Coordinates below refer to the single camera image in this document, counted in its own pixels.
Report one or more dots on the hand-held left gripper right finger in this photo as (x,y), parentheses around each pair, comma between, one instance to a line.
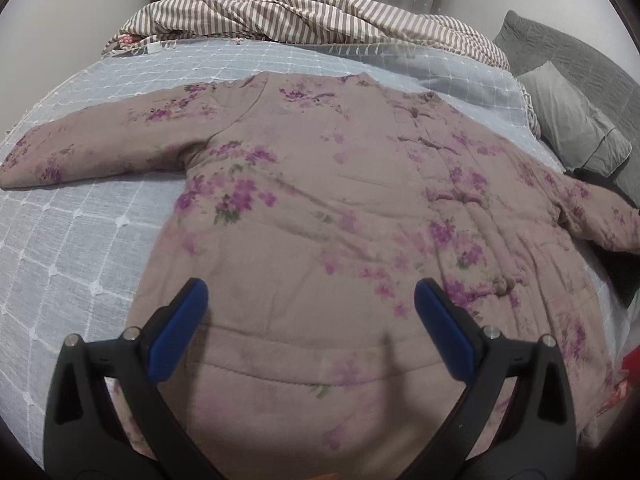
(445,330)

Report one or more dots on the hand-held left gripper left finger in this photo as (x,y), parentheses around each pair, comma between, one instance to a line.
(176,330)

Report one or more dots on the floral padded jacket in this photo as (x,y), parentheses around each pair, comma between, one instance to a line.
(320,200)

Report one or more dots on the light blue checked bed sheet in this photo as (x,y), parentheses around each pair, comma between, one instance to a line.
(75,240)

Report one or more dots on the red object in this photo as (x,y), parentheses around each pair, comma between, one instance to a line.
(622,366)

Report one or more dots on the grey pillow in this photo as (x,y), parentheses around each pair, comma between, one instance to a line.
(570,115)

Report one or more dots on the grey quilted cushion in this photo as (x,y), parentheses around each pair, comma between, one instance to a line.
(550,40)

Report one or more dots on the striped blanket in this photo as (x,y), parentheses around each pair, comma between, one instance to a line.
(300,15)

